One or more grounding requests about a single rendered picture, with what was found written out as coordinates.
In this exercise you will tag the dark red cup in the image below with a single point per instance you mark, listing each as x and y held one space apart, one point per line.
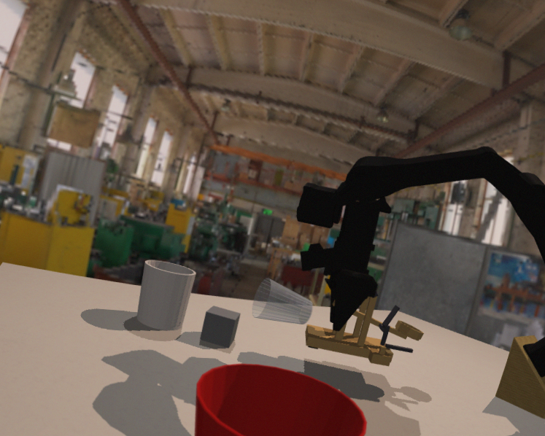
258 400

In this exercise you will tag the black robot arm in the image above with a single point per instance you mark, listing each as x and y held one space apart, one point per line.
373 177

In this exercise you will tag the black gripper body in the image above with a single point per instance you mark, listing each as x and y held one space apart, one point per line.
353 275

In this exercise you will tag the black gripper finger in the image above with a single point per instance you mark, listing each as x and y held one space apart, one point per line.
332 299
345 305

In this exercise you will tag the grey open cup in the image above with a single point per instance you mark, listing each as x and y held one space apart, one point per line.
164 296

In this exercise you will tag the wooden toy catapult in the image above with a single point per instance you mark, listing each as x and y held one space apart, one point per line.
358 343

